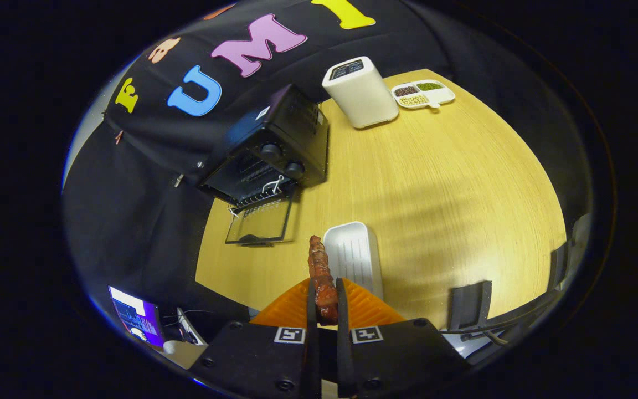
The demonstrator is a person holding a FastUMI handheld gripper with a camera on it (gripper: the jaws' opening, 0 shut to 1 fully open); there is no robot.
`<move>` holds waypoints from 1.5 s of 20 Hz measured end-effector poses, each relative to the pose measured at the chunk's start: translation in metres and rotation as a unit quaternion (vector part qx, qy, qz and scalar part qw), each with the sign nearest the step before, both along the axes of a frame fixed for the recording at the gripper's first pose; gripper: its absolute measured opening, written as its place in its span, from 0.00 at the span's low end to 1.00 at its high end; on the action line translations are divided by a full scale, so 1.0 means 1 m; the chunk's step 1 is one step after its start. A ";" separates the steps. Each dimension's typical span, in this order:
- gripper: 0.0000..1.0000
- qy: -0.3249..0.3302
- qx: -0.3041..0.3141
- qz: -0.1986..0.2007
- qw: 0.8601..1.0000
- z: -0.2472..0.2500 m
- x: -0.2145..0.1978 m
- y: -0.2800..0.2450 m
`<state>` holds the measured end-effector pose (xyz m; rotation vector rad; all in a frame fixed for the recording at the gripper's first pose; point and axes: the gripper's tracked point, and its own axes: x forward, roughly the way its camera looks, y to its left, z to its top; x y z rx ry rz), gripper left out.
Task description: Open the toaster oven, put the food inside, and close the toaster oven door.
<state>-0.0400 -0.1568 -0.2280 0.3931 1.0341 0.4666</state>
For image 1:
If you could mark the silver metal clip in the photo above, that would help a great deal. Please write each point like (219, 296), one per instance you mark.
(178, 180)

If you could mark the black backdrop cloth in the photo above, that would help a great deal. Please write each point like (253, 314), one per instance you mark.
(147, 221)

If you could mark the white bread toaster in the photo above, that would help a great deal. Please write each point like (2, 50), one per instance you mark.
(360, 100)

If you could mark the red meat slice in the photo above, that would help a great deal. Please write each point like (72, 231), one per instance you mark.
(322, 277)

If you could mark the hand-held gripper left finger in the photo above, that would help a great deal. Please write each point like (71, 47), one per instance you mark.
(312, 354)

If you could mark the white divided bean dish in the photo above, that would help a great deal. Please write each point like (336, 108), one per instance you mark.
(440, 95)

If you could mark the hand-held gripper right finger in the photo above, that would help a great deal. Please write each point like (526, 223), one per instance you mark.
(343, 354)

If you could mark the white rectangular dish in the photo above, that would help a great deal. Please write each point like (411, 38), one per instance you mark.
(352, 255)

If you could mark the laptop computer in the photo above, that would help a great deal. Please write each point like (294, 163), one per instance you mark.
(136, 316)

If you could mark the black toaster oven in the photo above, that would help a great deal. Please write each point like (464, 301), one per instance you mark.
(291, 122)

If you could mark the copper clip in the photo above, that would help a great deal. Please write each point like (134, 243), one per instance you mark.
(119, 137)

